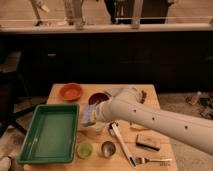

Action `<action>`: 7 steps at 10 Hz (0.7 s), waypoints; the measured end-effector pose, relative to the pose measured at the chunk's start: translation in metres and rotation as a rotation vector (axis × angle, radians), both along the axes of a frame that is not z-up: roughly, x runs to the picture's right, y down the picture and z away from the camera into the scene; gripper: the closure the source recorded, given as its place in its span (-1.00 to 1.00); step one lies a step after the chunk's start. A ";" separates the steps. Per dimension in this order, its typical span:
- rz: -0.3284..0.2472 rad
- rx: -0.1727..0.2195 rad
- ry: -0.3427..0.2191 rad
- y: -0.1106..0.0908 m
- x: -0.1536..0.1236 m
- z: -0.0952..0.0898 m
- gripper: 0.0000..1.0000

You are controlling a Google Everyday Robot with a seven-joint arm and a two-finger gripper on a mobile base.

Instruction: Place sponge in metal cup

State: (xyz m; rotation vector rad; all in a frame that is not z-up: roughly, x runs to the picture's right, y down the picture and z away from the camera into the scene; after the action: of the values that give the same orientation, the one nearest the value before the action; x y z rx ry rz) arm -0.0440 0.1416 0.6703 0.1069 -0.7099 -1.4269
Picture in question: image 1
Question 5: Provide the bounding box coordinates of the blue padded gripper finger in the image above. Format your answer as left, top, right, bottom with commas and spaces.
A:
81, 105, 95, 127

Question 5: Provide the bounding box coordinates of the brown sponge block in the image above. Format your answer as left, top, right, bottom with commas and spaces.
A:
136, 134, 160, 151

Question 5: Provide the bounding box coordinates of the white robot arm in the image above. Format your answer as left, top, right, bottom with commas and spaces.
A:
82, 87, 213, 155

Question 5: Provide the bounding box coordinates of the white cup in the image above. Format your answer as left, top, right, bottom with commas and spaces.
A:
86, 122, 105, 136

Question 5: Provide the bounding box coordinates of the small green cup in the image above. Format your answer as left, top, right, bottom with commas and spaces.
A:
77, 141, 93, 159

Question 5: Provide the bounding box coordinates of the metal cup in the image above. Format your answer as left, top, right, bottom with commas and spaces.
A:
101, 141, 116, 158

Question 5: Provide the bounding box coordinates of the dark purple bowl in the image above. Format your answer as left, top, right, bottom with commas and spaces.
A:
88, 93, 109, 105

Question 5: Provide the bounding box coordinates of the grey blue cloth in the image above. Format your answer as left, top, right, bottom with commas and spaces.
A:
105, 88, 122, 97

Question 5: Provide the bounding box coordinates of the orange bowl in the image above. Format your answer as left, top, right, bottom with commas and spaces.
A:
59, 83, 83, 101

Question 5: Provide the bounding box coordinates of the green plastic tray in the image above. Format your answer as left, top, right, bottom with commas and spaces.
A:
18, 104, 79, 164

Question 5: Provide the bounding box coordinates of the yellow banana toy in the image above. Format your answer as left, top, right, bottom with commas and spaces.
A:
130, 124, 149, 131

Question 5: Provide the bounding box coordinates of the brown pinecone toy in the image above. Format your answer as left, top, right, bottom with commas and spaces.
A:
141, 90, 147, 104

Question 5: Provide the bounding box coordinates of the metal fork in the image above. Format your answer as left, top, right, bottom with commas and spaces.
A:
135, 157, 172, 164

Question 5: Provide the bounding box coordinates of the black office chair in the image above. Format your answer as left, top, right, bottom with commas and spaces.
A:
0, 72, 35, 138

